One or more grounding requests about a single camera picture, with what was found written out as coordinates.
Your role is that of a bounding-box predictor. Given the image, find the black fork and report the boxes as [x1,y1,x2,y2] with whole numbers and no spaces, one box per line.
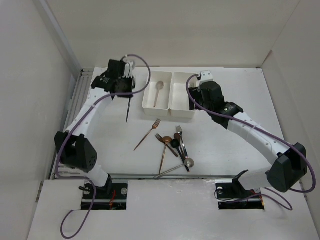
[125,98,132,123]

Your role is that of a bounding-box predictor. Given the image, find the beige spoon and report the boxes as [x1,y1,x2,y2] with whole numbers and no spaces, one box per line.
[153,81,164,108]

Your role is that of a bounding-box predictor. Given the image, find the brown spoon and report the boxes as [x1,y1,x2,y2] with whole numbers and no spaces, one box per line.
[174,133,185,159]

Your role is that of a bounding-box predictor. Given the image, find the copper fork long handle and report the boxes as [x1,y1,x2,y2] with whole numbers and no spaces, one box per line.
[134,118,161,151]

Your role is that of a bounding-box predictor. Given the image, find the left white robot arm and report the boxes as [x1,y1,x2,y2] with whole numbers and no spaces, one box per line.
[54,59,136,199]

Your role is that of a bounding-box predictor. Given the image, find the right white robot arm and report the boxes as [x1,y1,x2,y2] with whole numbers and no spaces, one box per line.
[186,81,308,197]

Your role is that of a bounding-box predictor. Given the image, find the right white plastic bin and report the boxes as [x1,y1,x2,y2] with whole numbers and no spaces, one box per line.
[169,72,196,119]

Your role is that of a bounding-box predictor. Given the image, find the white plastic bin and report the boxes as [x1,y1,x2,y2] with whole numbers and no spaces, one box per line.
[142,71,173,117]
[169,72,196,119]

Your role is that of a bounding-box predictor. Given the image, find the left white plastic bin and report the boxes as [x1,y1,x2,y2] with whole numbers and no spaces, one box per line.
[142,71,173,117]

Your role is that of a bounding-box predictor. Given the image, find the black spoon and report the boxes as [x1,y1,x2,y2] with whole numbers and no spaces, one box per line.
[170,139,194,172]

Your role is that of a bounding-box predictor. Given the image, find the copper spoon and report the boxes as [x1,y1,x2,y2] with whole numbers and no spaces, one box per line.
[157,134,172,174]

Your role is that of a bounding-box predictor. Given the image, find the copper fork in pile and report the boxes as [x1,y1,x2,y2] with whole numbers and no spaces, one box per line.
[155,133,178,157]

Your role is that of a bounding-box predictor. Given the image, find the silver spoon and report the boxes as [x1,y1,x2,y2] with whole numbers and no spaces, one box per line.
[154,158,195,179]

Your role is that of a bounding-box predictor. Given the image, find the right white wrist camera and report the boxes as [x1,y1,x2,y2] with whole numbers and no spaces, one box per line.
[198,70,214,83]

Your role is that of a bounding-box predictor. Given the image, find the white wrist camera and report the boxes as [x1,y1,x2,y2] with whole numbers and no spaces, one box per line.
[198,70,214,83]
[123,60,136,78]

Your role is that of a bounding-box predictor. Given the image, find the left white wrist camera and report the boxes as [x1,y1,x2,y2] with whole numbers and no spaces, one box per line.
[123,60,136,78]

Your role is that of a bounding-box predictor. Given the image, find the aluminium rail frame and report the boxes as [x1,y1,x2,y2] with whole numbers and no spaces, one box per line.
[49,68,95,181]

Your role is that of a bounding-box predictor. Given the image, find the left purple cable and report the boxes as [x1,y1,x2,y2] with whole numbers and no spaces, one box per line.
[55,53,151,238]

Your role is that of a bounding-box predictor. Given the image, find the purple cable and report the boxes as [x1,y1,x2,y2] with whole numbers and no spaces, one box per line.
[186,73,316,211]
[55,53,151,238]

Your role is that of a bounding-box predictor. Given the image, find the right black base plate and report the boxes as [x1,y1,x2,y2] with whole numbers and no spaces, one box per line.
[215,182,256,200]

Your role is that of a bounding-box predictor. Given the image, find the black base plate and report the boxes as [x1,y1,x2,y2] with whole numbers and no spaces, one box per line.
[215,182,256,200]
[79,182,128,201]

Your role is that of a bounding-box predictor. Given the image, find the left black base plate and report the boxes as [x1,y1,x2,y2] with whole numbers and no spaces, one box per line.
[79,182,128,201]

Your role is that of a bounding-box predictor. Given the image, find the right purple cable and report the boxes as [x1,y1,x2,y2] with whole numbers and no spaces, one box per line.
[186,73,316,211]

